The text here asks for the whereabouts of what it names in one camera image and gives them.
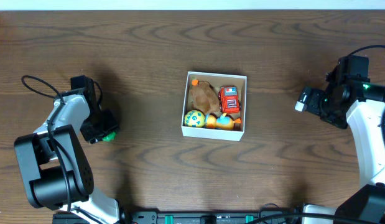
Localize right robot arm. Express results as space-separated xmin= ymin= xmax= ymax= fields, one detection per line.
xmin=295 ymin=55 xmax=385 ymax=223

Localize orange plush duck toy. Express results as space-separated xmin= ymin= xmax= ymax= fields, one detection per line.
xmin=205 ymin=113 xmax=241 ymax=131

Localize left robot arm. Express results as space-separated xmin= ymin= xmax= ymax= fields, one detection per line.
xmin=14 ymin=75 xmax=127 ymax=223

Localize white cardboard box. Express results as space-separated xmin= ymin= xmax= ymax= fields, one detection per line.
xmin=181 ymin=71 xmax=248 ymax=141

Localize green ribbed disc toy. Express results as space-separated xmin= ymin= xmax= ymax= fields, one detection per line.
xmin=102 ymin=131 xmax=117 ymax=142

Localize brown plush bear toy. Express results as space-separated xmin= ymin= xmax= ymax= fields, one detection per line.
xmin=189 ymin=79 xmax=220 ymax=114

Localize red toy car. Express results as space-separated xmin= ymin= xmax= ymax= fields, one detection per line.
xmin=218 ymin=86 xmax=241 ymax=114

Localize yellow letter ball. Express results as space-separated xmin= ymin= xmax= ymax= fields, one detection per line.
xmin=183 ymin=110 xmax=205 ymax=128

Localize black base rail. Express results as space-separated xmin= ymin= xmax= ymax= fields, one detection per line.
xmin=52 ymin=203 xmax=336 ymax=224

